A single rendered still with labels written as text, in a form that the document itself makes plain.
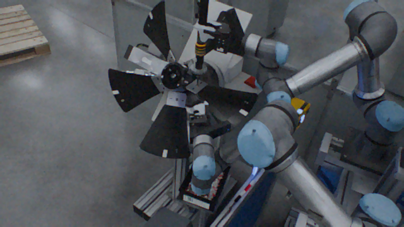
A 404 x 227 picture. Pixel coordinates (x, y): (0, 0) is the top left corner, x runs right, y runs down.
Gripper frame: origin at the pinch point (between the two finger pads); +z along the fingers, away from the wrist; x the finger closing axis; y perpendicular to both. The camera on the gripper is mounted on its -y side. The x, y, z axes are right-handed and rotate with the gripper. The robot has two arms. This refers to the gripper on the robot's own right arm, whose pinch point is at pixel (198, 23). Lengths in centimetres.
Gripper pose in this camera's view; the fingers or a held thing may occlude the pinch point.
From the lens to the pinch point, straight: 136.4
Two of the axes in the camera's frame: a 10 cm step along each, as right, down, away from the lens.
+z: -9.0, -3.4, 2.7
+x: 4.3, -5.8, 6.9
